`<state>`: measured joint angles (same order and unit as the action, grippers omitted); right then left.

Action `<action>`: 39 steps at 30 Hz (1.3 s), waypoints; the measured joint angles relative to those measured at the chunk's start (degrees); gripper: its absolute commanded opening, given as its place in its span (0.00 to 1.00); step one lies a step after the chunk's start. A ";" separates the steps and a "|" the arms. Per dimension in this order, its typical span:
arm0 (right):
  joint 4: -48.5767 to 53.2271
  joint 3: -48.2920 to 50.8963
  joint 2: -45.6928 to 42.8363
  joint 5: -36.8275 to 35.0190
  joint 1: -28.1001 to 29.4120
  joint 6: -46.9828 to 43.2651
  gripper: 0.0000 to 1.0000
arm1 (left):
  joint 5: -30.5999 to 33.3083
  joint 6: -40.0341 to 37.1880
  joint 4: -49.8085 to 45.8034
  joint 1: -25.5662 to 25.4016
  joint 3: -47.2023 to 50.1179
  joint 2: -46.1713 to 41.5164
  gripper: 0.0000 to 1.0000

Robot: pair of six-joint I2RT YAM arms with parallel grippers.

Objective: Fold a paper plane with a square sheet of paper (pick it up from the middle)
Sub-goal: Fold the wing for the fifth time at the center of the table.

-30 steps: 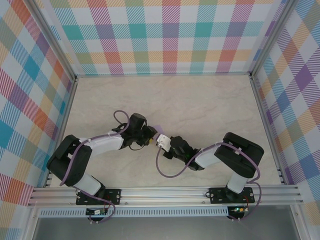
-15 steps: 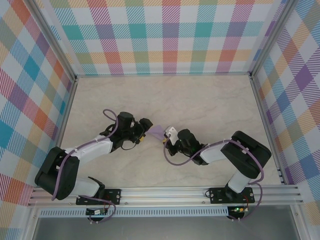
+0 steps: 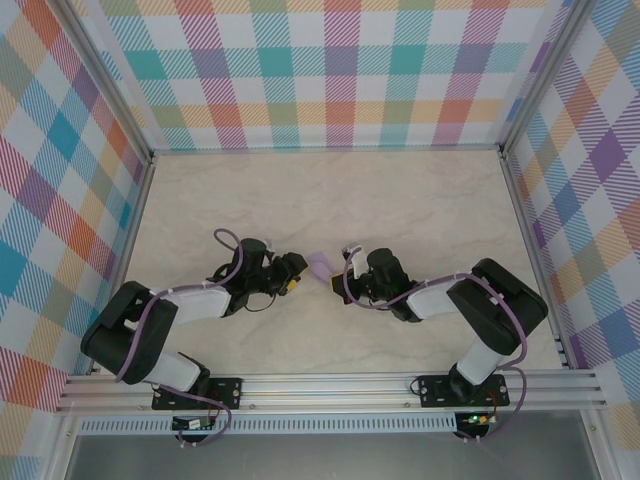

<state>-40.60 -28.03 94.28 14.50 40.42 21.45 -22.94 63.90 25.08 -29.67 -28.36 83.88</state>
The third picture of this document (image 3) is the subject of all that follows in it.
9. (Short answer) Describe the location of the purple paper sheet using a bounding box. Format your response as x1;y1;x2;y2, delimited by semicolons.
308;251;335;287

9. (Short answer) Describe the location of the grey metal shelf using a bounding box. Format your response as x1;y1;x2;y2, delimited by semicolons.
64;432;601;480

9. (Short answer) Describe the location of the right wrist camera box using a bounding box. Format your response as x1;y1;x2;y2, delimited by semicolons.
343;244;367;279

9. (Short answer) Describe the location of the long aluminium mounting rail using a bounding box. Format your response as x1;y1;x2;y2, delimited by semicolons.
54;369;609;415

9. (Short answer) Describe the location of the thin table end rail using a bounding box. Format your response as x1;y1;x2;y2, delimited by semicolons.
152;143;504;154

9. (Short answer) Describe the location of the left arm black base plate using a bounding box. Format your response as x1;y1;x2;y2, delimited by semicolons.
151;377;245;412

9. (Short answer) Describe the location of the slotted grey cable duct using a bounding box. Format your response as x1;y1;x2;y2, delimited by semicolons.
78;412;459;435

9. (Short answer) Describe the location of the aluminium table side rail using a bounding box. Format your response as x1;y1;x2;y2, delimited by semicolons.
87;152;159;376
499;147;574;371

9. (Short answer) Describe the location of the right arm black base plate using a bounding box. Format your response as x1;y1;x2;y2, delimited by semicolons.
418;374;511;409

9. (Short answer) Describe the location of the aluminium frame post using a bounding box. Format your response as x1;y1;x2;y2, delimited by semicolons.
52;0;156;166
497;0;601;161

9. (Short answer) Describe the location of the aluminium frame leg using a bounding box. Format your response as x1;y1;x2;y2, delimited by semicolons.
579;409;610;480
43;413;81;480

